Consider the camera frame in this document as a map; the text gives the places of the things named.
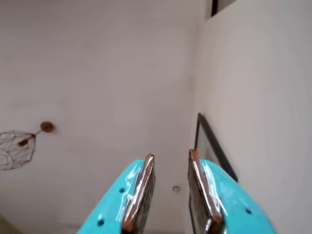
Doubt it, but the wire pendant ceiling lamp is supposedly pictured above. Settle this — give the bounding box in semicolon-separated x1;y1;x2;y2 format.
0;121;55;171

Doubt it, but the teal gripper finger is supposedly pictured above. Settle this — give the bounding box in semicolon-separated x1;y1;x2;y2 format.
187;149;277;234
77;153;156;234

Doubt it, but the black picture frame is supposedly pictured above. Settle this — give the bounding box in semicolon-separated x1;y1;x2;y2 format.
194;112;238;183

